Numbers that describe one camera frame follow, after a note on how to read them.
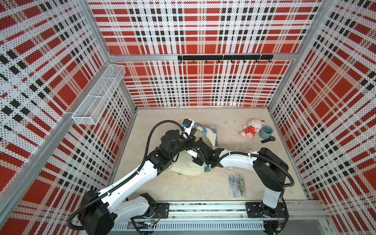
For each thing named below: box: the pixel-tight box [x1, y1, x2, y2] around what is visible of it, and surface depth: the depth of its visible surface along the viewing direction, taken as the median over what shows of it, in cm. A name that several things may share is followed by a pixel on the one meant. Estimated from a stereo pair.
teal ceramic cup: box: [258, 125, 274, 140], surface depth 101 cm
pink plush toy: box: [239, 118, 265, 140], surface depth 103 cm
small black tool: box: [260, 135, 277, 144], surface depth 103 cm
